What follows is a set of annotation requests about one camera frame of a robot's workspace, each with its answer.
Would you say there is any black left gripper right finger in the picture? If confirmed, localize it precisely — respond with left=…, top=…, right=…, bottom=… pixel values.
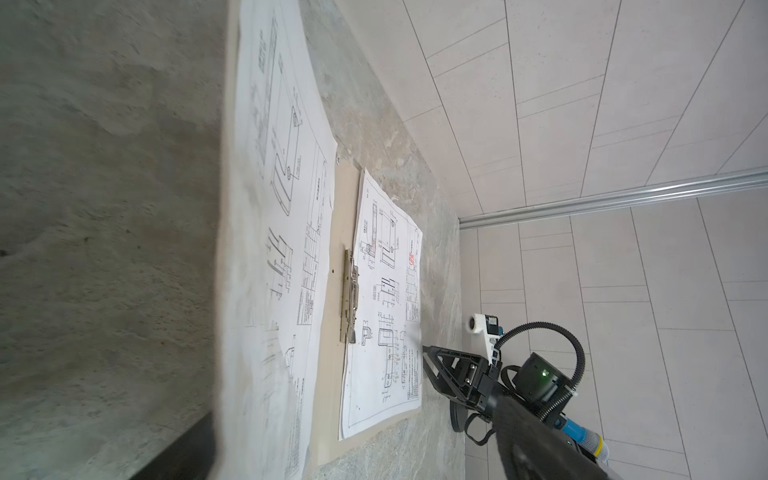
left=492, top=396, right=620, bottom=480

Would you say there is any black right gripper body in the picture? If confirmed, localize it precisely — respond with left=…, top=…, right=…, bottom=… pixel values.
left=422, top=346, right=501, bottom=420

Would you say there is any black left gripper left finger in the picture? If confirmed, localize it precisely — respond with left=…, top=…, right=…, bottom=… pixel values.
left=131, top=412, right=216, bottom=480

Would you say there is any red-stamped technical drawing sheet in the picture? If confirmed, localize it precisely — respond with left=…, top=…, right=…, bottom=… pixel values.
left=339, top=171, right=423, bottom=440

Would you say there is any beige cardboard folder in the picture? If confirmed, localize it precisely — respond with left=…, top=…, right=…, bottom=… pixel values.
left=215, top=0, right=424, bottom=469

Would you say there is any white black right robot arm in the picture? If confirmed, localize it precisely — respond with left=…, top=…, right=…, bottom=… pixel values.
left=423, top=346, right=572, bottom=433

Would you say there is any metal folder clip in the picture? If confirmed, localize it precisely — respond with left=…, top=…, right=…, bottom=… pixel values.
left=340, top=249, right=359, bottom=344

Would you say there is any black corrugated cable conduit right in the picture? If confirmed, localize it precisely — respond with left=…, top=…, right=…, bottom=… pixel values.
left=493, top=321, right=587, bottom=421

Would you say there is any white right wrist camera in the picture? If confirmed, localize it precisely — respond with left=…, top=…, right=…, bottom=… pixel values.
left=466, top=313, right=504, bottom=364

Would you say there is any aluminium corner frame post right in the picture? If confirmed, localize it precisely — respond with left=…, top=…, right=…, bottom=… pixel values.
left=459, top=168, right=767, bottom=230

